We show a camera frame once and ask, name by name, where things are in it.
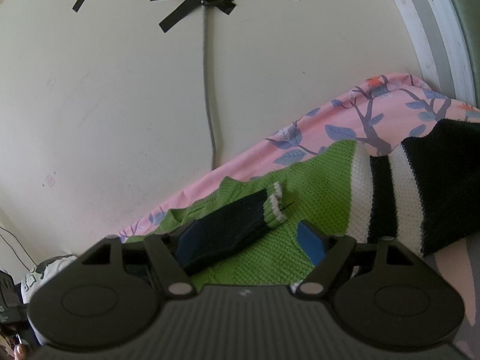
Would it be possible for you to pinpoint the white patterned pillow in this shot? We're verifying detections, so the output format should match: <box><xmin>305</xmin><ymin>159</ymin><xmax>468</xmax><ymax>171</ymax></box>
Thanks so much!
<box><xmin>20</xmin><ymin>254</ymin><xmax>77</xmax><ymax>304</ymax></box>

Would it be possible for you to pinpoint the white window frame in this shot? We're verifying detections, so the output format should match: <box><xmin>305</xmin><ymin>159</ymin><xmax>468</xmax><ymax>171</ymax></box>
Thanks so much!
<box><xmin>394</xmin><ymin>0</ymin><xmax>479</xmax><ymax>106</ymax></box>

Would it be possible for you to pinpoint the grey power cable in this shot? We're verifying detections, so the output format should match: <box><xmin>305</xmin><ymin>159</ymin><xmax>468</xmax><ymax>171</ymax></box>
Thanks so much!
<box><xmin>201</xmin><ymin>3</ymin><xmax>221</xmax><ymax>169</ymax></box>

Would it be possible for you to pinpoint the pink floral bed sheet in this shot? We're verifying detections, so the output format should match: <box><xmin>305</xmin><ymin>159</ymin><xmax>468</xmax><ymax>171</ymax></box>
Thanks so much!
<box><xmin>120</xmin><ymin>74</ymin><xmax>479</xmax><ymax>359</ymax></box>

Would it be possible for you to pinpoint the green black white knit sweater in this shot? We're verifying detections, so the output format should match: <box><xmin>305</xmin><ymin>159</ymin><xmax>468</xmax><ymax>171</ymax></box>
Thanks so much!
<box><xmin>151</xmin><ymin>118</ymin><xmax>480</xmax><ymax>293</ymax></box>

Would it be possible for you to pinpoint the thin black wall cable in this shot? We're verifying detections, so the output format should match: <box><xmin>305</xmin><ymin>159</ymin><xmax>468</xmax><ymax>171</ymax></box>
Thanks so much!
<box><xmin>0</xmin><ymin>224</ymin><xmax>33</xmax><ymax>272</ymax></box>

